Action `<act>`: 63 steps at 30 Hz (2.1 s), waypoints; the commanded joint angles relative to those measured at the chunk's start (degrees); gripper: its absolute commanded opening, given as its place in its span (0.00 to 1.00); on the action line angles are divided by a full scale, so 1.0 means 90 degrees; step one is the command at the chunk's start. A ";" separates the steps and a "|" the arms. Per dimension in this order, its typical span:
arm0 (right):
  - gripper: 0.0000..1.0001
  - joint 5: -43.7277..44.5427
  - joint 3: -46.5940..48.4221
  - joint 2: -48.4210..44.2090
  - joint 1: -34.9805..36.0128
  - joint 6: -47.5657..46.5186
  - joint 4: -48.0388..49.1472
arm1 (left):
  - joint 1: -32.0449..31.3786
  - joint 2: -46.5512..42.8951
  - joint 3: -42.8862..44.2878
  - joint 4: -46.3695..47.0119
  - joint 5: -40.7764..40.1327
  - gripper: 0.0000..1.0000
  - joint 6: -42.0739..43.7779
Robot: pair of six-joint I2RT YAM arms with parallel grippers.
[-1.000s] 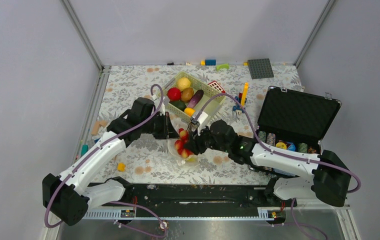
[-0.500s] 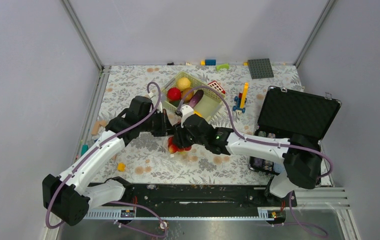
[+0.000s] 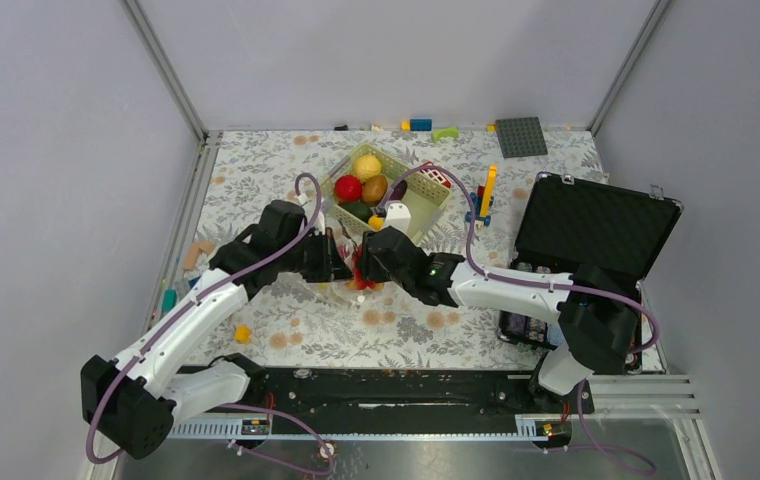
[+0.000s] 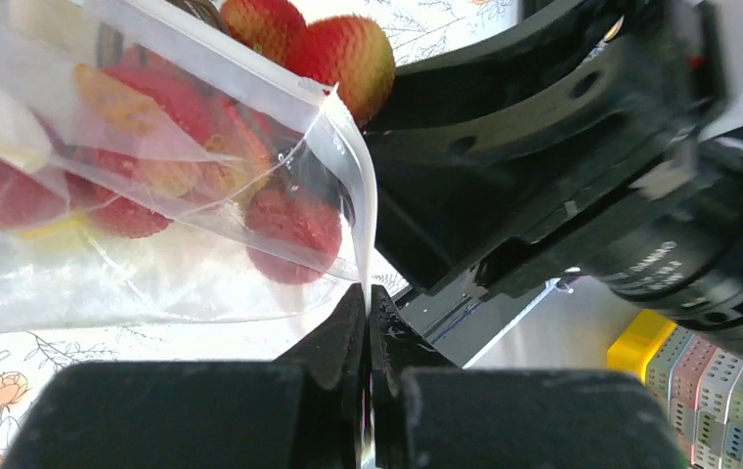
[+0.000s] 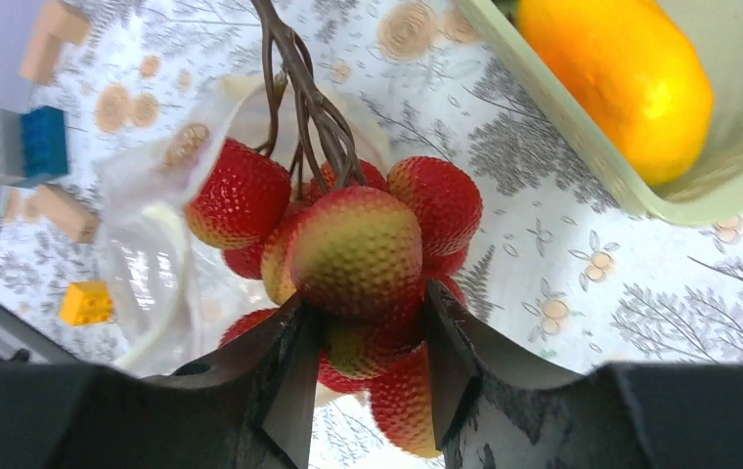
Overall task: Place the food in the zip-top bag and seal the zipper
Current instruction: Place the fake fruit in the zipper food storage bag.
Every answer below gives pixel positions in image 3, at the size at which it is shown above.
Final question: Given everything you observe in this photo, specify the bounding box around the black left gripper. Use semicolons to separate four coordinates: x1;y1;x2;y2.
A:
279;227;355;283

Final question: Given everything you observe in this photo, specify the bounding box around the clear dotted zip top bag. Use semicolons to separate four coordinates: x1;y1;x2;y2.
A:
308;227;383;308

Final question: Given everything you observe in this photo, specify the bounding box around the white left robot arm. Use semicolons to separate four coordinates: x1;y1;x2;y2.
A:
80;200;351;464

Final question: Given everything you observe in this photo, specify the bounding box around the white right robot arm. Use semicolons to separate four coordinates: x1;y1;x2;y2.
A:
359;228;639;412

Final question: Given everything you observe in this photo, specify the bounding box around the orange mango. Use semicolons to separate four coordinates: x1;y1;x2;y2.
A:
367;215;385;230

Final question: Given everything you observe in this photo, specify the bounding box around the dark green avocado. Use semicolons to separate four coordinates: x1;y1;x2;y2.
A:
339;201;373;223

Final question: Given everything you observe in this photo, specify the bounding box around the pale green perforated basket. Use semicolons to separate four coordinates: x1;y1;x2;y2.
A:
321;143;451;244

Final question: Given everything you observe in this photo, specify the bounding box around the brown kiwi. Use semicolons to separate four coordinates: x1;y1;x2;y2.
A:
361;175;389;207

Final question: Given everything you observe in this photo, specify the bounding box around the purple eggplant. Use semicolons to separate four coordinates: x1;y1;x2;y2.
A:
388;180;408;202

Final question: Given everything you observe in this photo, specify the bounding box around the red apple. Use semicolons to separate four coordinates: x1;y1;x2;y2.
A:
333;175;363;203

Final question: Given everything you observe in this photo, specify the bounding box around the yellow lemon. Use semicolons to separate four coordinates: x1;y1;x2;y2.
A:
352;154;383;183

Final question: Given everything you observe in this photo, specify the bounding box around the red white grid toy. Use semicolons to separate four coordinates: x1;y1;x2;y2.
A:
420;161;452;189

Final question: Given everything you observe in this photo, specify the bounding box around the small yellow block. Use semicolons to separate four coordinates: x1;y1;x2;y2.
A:
234;325;252;344

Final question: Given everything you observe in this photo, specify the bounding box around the yellow blue block toy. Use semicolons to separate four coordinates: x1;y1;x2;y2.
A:
465;165;497;228

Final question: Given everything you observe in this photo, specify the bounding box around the tan wooden block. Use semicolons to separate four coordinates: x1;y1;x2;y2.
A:
181;240;216;272

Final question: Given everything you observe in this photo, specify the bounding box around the blue yellow brick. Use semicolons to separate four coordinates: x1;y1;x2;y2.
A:
400;118;433;132

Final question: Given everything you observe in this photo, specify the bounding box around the green arch block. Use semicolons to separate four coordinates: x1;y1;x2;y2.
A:
431;127;459;142

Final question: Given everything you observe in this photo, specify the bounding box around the poker chips row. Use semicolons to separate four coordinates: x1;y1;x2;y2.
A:
504;262;551;343

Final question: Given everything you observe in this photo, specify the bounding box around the teal small brick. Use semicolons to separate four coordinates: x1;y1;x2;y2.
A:
160;289;177;315

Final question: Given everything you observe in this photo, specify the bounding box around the grey building baseplate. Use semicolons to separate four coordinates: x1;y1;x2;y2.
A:
495;117;548;158

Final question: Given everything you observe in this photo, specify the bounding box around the black foam-lined case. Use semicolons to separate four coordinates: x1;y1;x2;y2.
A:
498;173;683;373

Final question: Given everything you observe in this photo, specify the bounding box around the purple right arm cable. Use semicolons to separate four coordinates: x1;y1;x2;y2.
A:
379;164;661;477

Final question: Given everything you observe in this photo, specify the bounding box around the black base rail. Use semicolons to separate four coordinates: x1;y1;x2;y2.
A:
138;357;597;439

